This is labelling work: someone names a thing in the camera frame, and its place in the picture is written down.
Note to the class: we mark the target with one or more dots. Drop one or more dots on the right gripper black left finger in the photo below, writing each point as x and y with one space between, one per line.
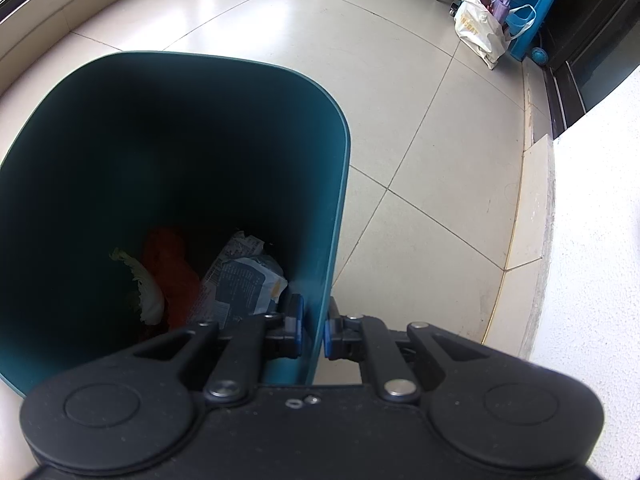
227 363

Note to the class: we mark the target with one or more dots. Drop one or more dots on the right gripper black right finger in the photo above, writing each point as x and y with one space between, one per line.
399 365

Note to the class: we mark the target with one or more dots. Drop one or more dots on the dark teal plastic trash bin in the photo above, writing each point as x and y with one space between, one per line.
135 142

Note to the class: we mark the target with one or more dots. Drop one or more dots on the red trash in bin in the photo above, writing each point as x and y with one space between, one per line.
180 285

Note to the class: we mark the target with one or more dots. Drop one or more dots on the crumpled printed snack wrapper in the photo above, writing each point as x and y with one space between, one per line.
241 282

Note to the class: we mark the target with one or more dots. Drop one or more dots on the white green foam net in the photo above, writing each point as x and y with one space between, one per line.
150 298

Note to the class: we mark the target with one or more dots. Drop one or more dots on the small blue ball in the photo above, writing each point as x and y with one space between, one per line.
539 56

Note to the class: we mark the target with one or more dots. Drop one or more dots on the white canvas tote bag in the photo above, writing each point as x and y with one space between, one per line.
488 27

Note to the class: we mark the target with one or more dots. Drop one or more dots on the dark sliding door frame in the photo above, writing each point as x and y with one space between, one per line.
593 46

